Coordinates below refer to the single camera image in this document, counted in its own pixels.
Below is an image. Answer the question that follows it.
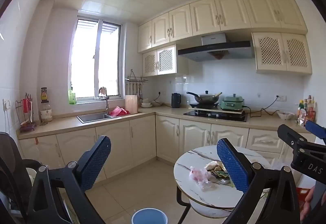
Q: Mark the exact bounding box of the green electric cooker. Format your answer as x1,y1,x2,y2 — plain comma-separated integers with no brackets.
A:
219,94,245,111

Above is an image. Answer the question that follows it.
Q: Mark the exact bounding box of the black power cable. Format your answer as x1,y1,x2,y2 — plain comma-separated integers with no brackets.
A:
242,96,281,118

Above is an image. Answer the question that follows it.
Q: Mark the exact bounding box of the metal faucet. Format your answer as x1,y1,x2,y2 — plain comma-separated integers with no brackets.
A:
98,88,110,116

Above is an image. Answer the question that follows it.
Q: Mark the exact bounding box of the purple dish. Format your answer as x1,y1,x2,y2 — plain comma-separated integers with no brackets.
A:
20,122,37,133

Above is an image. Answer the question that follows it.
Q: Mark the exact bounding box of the black glass cooktop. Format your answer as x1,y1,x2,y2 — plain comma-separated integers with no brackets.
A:
183,110,249,122

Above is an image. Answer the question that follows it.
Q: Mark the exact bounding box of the cream wall cabinet row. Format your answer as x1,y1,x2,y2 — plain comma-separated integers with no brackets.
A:
138,0,308,54

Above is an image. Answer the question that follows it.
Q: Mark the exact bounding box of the wok with lid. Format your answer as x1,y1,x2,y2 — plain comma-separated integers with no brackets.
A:
186,90,222,104

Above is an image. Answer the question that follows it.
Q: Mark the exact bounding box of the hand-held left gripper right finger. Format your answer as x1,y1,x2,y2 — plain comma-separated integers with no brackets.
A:
216,138,303,224

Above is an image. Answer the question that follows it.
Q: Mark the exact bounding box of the red plastic basket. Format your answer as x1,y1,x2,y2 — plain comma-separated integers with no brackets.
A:
109,106,130,117

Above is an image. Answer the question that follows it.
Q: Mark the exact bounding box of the dark green gold-edged packet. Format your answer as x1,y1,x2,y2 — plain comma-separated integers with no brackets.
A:
213,172,233,186

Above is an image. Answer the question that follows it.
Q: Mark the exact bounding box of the large lattice-door cabinet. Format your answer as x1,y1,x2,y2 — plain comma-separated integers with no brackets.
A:
251,32,313,76

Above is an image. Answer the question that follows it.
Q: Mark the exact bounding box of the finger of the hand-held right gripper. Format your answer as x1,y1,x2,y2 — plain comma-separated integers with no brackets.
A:
305,120,326,141
278,124,326,154

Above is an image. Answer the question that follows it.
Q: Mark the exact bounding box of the blue trash bin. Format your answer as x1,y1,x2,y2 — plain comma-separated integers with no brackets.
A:
131,208,170,224

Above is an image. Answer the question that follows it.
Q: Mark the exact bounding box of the small lattice-door cabinet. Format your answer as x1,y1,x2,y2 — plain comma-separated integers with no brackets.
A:
142,44,189,77

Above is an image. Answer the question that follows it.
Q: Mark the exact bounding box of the wire rack with red utensils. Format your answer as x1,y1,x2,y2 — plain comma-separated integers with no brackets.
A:
15,93,33,128

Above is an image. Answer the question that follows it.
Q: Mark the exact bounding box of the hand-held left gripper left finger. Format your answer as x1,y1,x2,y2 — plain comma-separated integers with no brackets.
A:
27,135,112,224

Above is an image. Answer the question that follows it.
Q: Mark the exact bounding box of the black range hood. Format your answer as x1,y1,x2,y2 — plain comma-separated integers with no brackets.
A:
177,33,255,62

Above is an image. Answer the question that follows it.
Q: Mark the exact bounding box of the red crate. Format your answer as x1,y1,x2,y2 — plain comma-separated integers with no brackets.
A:
295,187,314,208

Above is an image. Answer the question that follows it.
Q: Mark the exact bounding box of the round marble table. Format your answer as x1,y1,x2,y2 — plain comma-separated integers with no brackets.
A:
173,146,272,224

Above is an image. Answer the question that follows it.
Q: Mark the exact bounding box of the group of condiment bottles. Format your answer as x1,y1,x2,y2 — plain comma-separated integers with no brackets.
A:
296,95,316,127

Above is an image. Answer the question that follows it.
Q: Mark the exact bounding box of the white bowl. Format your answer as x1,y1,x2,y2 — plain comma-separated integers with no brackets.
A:
277,111,295,120

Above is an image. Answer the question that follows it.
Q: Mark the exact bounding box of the white rice bag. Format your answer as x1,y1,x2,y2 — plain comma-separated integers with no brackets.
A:
265,155,292,173

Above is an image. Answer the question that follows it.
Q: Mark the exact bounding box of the wall utensil rack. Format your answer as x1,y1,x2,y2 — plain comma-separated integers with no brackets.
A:
125,69,149,97

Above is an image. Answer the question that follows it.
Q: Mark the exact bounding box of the stainless steel sink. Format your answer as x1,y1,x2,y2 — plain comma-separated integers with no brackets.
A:
76,112,112,123

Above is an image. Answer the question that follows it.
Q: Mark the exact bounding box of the sliding window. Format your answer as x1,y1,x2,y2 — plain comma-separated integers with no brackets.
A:
67,16,123,105

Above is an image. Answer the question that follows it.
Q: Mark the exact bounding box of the large clear jar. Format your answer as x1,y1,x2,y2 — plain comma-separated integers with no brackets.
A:
40,102,53,124

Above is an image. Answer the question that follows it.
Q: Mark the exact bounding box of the black electric kettle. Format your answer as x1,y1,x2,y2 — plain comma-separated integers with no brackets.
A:
171,93,182,108

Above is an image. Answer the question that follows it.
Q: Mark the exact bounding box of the person's right hand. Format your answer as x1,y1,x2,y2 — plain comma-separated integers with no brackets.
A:
300,184,317,222

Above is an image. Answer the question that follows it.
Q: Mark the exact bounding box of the wooden cutting board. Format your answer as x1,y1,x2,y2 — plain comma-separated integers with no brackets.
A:
125,95,138,114

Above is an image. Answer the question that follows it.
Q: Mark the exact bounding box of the pink clear plastic bag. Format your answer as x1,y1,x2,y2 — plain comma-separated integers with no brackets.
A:
189,166,217,192

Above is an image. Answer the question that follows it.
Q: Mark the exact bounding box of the green dish soap bottle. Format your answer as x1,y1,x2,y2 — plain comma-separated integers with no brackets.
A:
68,87,77,105

